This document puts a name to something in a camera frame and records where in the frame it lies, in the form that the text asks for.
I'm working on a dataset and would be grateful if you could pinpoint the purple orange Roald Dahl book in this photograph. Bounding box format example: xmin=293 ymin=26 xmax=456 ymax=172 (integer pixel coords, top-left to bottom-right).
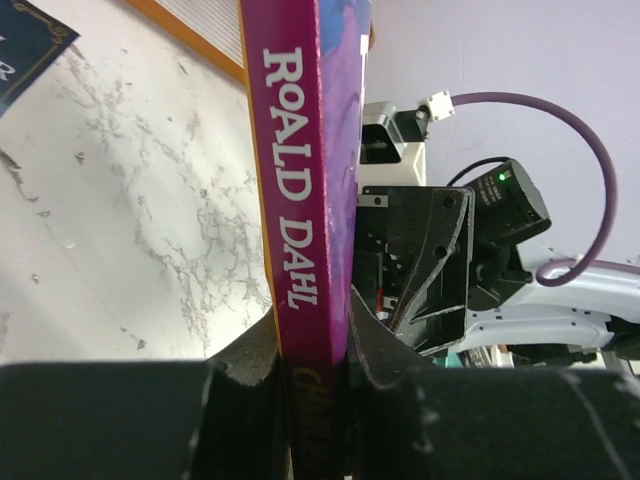
xmin=123 ymin=0 xmax=374 ymax=480

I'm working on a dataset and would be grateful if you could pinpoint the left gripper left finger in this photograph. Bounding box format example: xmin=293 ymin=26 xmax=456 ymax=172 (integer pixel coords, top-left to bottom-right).
xmin=1 ymin=314 xmax=288 ymax=479

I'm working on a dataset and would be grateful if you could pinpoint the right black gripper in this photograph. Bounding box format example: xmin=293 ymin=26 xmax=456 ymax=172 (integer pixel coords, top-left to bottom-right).
xmin=352 ymin=186 xmax=475 ymax=357

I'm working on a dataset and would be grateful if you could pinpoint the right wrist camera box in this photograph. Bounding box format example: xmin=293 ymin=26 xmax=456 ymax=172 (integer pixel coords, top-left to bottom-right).
xmin=358 ymin=91 xmax=454 ymax=189

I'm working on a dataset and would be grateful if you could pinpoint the dark blue Nineteen Eighty-Four book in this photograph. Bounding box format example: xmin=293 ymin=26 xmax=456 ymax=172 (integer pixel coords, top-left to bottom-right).
xmin=0 ymin=0 xmax=79 ymax=115

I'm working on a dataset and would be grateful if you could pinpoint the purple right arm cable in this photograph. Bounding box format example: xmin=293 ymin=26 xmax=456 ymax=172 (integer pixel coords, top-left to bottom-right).
xmin=449 ymin=91 xmax=640 ymax=287

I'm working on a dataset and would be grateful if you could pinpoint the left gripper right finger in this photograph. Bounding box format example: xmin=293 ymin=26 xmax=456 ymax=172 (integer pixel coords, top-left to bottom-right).
xmin=349 ymin=293 xmax=639 ymax=479

